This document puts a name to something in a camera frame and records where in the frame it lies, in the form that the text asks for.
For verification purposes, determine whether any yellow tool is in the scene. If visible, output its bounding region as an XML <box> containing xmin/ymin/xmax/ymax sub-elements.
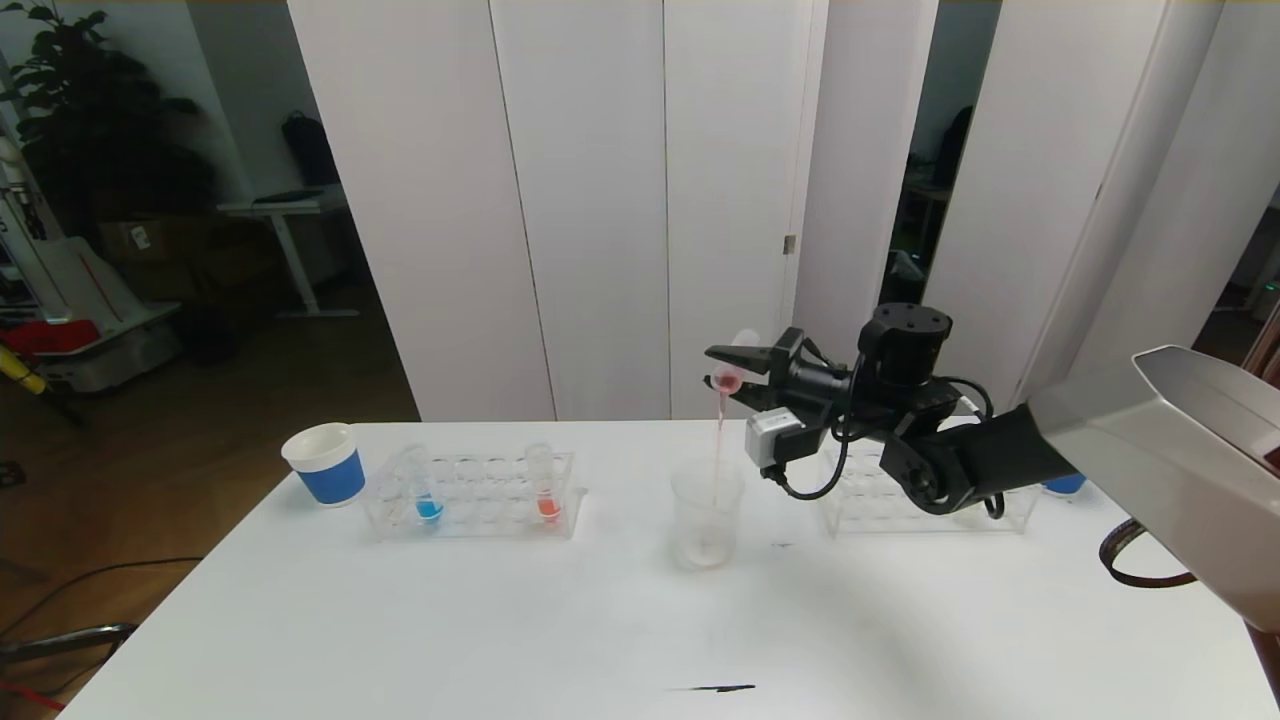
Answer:
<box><xmin>0</xmin><ymin>343</ymin><xmax>49</xmax><ymax>397</ymax></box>

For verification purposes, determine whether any dark right arm strap loop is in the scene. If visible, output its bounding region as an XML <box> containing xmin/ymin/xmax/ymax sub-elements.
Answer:
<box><xmin>1098</xmin><ymin>518</ymin><xmax>1197</xmax><ymax>590</ymax></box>

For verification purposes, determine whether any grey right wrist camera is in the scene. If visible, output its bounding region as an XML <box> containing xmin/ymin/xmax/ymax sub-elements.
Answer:
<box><xmin>745</xmin><ymin>408</ymin><xmax>804</xmax><ymax>468</ymax></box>

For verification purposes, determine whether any white office desk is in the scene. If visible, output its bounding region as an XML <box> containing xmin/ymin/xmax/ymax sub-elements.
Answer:
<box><xmin>218</xmin><ymin>188</ymin><xmax>361</xmax><ymax>321</ymax></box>

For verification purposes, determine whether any white wheeled machine base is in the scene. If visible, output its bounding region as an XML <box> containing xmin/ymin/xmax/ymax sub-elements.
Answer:
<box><xmin>0</xmin><ymin>238</ymin><xmax>186</xmax><ymax>394</ymax></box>

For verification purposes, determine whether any clear glass beaker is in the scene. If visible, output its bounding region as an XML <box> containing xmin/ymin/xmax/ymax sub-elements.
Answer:
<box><xmin>670</xmin><ymin>461</ymin><xmax>745</xmax><ymax>574</ymax></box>

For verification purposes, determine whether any black backpack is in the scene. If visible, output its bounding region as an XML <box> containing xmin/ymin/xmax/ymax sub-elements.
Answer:
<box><xmin>281</xmin><ymin>112</ymin><xmax>341</xmax><ymax>189</ymax></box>

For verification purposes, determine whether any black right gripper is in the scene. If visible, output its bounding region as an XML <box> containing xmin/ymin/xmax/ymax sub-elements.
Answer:
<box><xmin>703</xmin><ymin>326</ymin><xmax>851</xmax><ymax>412</ymax></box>

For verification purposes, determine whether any grey metal chair leg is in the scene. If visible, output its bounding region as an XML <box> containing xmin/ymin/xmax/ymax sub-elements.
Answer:
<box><xmin>0</xmin><ymin>625</ymin><xmax>139</xmax><ymax>666</ymax></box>

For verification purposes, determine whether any white partition panel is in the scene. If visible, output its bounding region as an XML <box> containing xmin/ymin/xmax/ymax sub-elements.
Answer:
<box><xmin>905</xmin><ymin>0</ymin><xmax>1223</xmax><ymax>419</ymax></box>
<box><xmin>780</xmin><ymin>0</ymin><xmax>941</xmax><ymax>421</ymax></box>
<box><xmin>488</xmin><ymin>0</ymin><xmax>672</xmax><ymax>423</ymax></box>
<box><xmin>662</xmin><ymin>0</ymin><xmax>831</xmax><ymax>421</ymax></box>
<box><xmin>288</xmin><ymin>0</ymin><xmax>557</xmax><ymax>424</ymax></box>
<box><xmin>1057</xmin><ymin>0</ymin><xmax>1280</xmax><ymax>401</ymax></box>

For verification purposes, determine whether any clear acrylic test tube rack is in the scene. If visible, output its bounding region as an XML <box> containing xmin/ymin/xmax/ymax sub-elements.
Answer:
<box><xmin>364</xmin><ymin>450</ymin><xmax>587</xmax><ymax>542</ymax></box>
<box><xmin>818</xmin><ymin>440</ymin><xmax>1041</xmax><ymax>537</ymax></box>

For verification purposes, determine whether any test tube with blue pigment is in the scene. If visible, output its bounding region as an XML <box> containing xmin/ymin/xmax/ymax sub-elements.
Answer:
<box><xmin>400</xmin><ymin>446</ymin><xmax>447</xmax><ymax>527</ymax></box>

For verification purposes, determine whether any brown metal stand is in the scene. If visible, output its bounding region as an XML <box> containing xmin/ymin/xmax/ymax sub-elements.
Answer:
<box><xmin>1248</xmin><ymin>300</ymin><xmax>1280</xmax><ymax>393</ymax></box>

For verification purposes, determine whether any dark green potted plant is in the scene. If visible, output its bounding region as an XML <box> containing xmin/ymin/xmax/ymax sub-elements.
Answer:
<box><xmin>0</xmin><ymin>0</ymin><xmax>216</xmax><ymax>241</ymax></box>

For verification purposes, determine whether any brown cardboard box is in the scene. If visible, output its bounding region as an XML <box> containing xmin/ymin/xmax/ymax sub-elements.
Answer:
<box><xmin>98</xmin><ymin>220</ymin><xmax>216</xmax><ymax>299</ymax></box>

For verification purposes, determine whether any black right camera cable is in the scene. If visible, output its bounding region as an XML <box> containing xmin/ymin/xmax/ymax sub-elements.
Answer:
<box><xmin>765</xmin><ymin>380</ymin><xmax>853</xmax><ymax>502</ymax></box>

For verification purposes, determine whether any test tube with red pigment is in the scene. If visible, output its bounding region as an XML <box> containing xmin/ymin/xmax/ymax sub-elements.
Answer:
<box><xmin>527</xmin><ymin>445</ymin><xmax>566</xmax><ymax>524</ymax></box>
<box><xmin>712</xmin><ymin>328</ymin><xmax>761</xmax><ymax>394</ymax></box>

